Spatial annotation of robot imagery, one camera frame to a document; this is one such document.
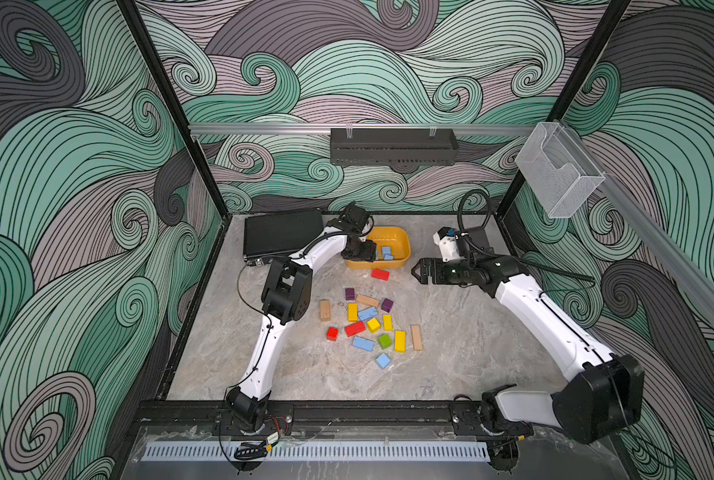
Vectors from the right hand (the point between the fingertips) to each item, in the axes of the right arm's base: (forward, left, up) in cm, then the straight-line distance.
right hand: (424, 271), depth 81 cm
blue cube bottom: (-19, +12, -16) cm, 27 cm away
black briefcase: (+27, +47, -13) cm, 55 cm away
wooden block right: (-10, +1, -17) cm, 20 cm away
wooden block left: (-4, +29, -16) cm, 33 cm away
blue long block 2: (-13, +17, -18) cm, 28 cm away
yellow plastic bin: (+25, +3, -16) cm, 30 cm away
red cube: (-10, +26, -17) cm, 33 cm away
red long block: (-9, +19, -18) cm, 28 cm away
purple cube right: (-2, +9, -17) cm, 19 cm away
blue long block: (-4, +15, -18) cm, 24 cm away
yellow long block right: (-13, +6, -17) cm, 22 cm away
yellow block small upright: (-7, +9, -17) cm, 21 cm away
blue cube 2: (+17, +7, -16) cm, 24 cm away
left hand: (+16, +14, -12) cm, 25 cm away
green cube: (-13, +10, -17) cm, 24 cm away
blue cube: (+19, +8, -15) cm, 26 cm away
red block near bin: (+11, +10, -18) cm, 23 cm away
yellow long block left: (-4, +20, -18) cm, 27 cm away
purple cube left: (+2, +21, -16) cm, 27 cm away
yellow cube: (-8, +14, -16) cm, 23 cm away
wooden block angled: (+1, +16, -18) cm, 24 cm away
